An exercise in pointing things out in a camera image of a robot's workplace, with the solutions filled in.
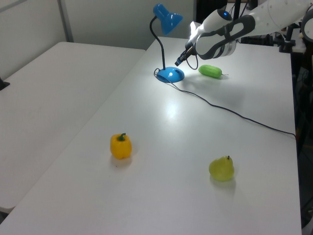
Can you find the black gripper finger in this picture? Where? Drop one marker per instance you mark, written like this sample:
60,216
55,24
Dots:
187,52
180,60

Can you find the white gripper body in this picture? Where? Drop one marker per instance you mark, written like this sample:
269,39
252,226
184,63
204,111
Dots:
194,29

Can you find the blue desk lamp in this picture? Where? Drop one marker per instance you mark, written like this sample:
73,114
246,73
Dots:
171,76

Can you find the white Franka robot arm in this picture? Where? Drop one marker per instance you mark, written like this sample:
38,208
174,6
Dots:
212,20

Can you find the green toy cucumber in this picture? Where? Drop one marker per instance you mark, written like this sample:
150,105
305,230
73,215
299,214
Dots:
209,70

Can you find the black stand pole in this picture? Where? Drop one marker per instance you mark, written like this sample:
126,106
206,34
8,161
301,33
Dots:
236,8

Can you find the black equipment case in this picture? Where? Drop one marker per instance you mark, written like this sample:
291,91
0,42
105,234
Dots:
259,40

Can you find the black pole with clamp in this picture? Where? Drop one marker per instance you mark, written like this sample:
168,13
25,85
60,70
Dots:
288,45

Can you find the yellow toy bell pepper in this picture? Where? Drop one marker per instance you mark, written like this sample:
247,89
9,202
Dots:
121,149

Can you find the yellow-green toy pear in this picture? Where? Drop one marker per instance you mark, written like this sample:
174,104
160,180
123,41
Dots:
221,170

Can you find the black mount foot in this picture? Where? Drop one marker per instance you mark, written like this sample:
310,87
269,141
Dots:
3,84

